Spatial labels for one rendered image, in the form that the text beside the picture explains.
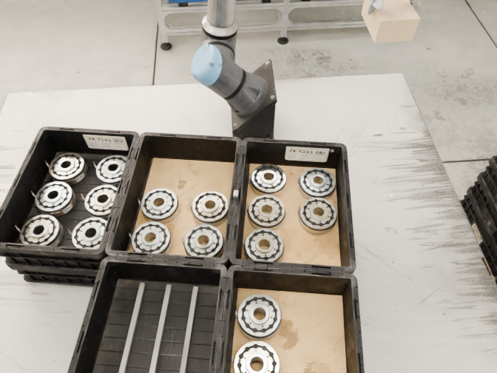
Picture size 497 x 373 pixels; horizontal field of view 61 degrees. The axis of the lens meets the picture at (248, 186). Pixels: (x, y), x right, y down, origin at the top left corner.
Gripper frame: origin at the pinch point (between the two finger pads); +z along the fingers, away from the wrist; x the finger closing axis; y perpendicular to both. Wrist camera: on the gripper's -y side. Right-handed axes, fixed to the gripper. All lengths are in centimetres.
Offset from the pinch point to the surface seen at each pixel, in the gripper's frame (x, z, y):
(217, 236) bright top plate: -59, 23, 61
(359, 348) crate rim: -31, 16, 94
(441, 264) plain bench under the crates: 6, 39, 68
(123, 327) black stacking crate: -83, 26, 81
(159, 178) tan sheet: -75, 26, 38
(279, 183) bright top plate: -40, 23, 45
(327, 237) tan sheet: -29, 26, 62
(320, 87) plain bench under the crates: -14.1, 39.1, -11.2
